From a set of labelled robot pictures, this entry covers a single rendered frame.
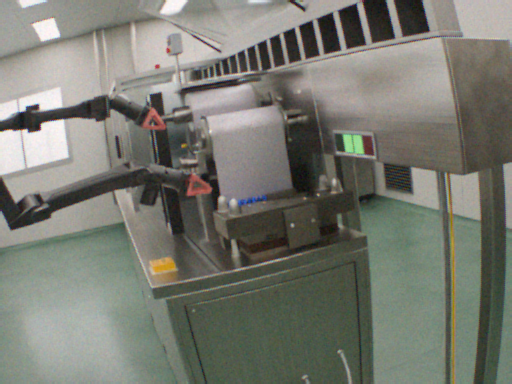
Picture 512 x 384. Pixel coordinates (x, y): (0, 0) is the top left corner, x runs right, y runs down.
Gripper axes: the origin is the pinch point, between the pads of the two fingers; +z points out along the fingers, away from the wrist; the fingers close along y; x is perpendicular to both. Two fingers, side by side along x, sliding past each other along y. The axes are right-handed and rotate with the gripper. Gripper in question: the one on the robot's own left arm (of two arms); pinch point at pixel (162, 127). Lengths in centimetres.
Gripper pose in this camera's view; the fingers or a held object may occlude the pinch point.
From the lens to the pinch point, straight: 175.4
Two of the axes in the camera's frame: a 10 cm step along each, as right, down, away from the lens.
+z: 8.3, 4.7, 3.1
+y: 3.0, 1.0, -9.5
